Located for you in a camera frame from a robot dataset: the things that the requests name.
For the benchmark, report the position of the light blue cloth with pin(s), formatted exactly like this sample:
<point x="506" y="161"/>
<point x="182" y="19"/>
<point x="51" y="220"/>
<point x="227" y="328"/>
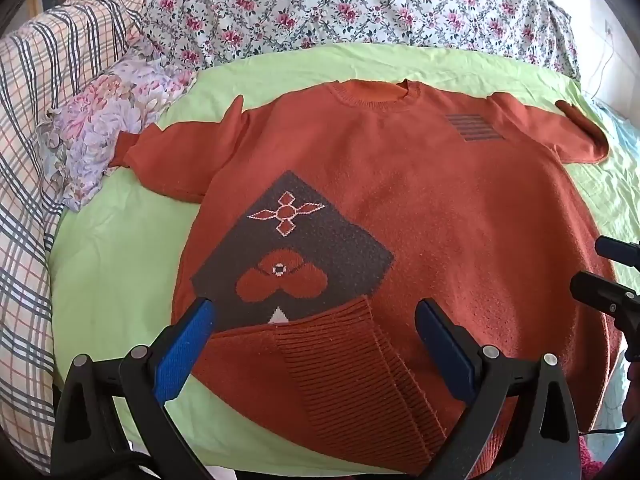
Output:
<point x="617" y="125"/>

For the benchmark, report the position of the pink knit cloth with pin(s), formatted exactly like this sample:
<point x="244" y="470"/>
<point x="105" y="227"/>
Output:
<point x="597" y="460"/>

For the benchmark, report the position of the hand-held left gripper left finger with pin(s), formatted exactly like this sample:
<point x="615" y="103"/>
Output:
<point x="192" y="332"/>

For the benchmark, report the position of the light green bed sheet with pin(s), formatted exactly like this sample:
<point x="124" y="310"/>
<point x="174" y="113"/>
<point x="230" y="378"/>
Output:
<point x="115" y="260"/>

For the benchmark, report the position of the plaid blanket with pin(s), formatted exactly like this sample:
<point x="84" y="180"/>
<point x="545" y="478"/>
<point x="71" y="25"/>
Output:
<point x="30" y="160"/>

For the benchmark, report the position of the orange knit sweater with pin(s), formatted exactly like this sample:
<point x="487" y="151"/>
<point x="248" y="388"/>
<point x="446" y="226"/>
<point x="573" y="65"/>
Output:
<point x="450" y="210"/>

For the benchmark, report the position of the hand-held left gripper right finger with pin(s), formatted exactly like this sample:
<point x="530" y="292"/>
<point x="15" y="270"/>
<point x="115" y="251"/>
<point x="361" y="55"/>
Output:
<point x="442" y="332"/>

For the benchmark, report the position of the pastel floral cloth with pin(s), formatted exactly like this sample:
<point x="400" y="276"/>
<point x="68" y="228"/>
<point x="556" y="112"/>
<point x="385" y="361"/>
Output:
<point x="110" y="115"/>

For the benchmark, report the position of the wall socket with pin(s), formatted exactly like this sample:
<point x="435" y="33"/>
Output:
<point x="608" y="27"/>

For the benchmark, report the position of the white red floral quilt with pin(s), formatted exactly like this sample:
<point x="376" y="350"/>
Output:
<point x="350" y="5"/>

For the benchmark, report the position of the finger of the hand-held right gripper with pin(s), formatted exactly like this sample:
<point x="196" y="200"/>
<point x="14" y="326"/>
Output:
<point x="600" y="291"/>
<point x="617" y="249"/>

